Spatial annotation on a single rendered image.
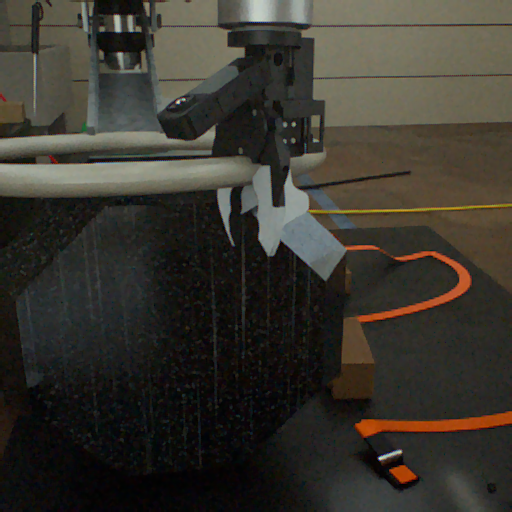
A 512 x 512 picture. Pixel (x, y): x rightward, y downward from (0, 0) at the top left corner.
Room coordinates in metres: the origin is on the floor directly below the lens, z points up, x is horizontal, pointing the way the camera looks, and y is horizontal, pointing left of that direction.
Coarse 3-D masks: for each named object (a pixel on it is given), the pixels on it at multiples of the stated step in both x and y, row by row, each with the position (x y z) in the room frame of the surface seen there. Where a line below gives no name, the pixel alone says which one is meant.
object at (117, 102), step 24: (96, 24) 1.51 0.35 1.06; (144, 24) 1.53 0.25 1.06; (96, 48) 1.35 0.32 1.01; (144, 48) 1.49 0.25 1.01; (96, 72) 1.25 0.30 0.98; (96, 96) 1.13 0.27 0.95; (120, 96) 1.23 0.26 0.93; (144, 96) 1.24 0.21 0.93; (96, 120) 1.06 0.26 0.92; (120, 120) 1.13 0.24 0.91; (144, 120) 1.13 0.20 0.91
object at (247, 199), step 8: (224, 192) 0.64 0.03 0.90; (232, 192) 0.64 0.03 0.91; (240, 192) 0.64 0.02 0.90; (248, 192) 0.66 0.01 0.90; (224, 200) 0.64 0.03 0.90; (232, 200) 0.64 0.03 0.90; (240, 200) 0.64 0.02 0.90; (248, 200) 0.66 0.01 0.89; (256, 200) 0.67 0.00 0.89; (224, 208) 0.64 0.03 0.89; (232, 208) 0.63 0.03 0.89; (240, 208) 0.64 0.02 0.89; (248, 208) 0.66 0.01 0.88; (224, 216) 0.64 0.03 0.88; (232, 216) 0.64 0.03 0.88; (224, 224) 0.64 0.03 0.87; (232, 224) 0.64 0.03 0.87; (240, 224) 0.64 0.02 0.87; (232, 232) 0.63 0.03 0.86; (240, 232) 0.64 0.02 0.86; (232, 240) 0.64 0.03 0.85
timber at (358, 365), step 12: (348, 324) 1.89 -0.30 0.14; (360, 324) 1.89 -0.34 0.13; (348, 336) 1.80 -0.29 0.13; (360, 336) 1.80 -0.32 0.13; (348, 348) 1.73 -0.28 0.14; (360, 348) 1.73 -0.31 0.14; (348, 360) 1.65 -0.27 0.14; (360, 360) 1.65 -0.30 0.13; (372, 360) 1.65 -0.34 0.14; (348, 372) 1.64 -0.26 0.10; (360, 372) 1.64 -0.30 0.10; (372, 372) 1.64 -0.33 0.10; (336, 384) 1.64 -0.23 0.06; (348, 384) 1.64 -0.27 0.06; (360, 384) 1.64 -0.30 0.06; (372, 384) 1.64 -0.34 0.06; (336, 396) 1.64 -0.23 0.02; (348, 396) 1.64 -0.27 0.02; (360, 396) 1.64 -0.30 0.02; (372, 396) 1.64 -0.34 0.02
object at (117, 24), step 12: (108, 24) 1.41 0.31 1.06; (120, 24) 1.40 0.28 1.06; (132, 24) 1.42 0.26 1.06; (108, 36) 1.39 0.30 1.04; (120, 36) 1.39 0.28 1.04; (132, 36) 1.40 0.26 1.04; (108, 48) 1.39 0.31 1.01; (120, 48) 1.39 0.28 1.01; (132, 48) 1.40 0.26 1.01; (108, 60) 1.40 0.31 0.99; (120, 60) 1.39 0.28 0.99; (132, 60) 1.40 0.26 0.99
